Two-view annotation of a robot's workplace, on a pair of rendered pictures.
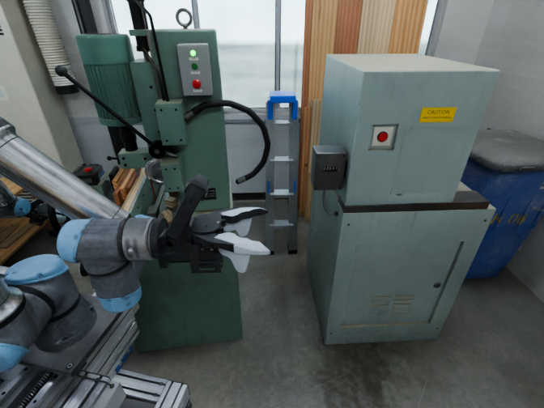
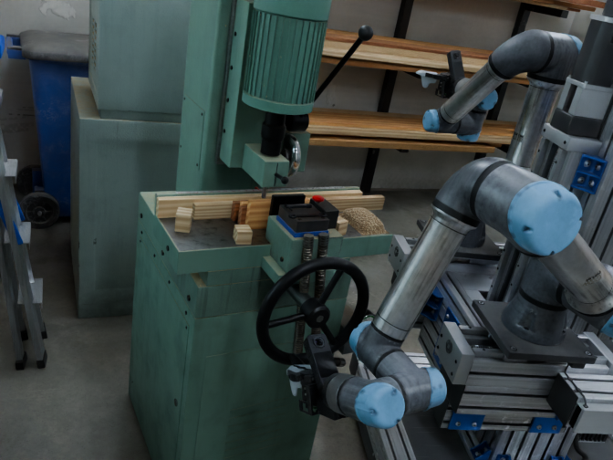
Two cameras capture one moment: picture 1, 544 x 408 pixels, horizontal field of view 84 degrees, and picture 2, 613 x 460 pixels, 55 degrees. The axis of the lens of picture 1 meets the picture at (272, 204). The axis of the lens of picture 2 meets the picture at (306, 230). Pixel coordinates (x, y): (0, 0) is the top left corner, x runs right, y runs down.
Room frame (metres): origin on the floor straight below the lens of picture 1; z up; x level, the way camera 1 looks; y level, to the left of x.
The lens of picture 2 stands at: (1.69, 1.98, 1.54)
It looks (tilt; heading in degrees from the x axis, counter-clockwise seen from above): 25 degrees down; 246
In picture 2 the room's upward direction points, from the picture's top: 11 degrees clockwise
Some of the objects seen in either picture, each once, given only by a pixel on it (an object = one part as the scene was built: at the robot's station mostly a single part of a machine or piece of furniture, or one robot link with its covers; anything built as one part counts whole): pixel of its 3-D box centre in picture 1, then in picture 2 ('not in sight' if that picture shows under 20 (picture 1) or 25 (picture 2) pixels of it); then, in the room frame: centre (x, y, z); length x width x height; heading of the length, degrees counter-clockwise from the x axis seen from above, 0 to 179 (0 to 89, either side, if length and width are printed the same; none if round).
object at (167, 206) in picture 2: (142, 182); (267, 203); (1.20, 0.58, 0.93); 0.60 x 0.02 x 0.05; 9
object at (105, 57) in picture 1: (114, 80); (286, 42); (1.23, 0.60, 1.35); 0.18 x 0.18 x 0.31
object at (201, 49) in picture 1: (195, 70); not in sight; (1.13, 0.26, 1.40); 0.10 x 0.06 x 0.16; 99
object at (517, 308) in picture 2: not in sight; (538, 309); (0.64, 1.05, 0.87); 0.15 x 0.15 x 0.10
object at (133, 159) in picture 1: (138, 159); (264, 167); (1.23, 0.58, 1.03); 0.14 x 0.07 x 0.09; 99
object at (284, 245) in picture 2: (93, 188); (302, 242); (1.17, 0.79, 0.92); 0.15 x 0.13 x 0.09; 9
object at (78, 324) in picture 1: (60, 314); (464, 223); (0.54, 0.57, 0.87); 0.15 x 0.15 x 0.10
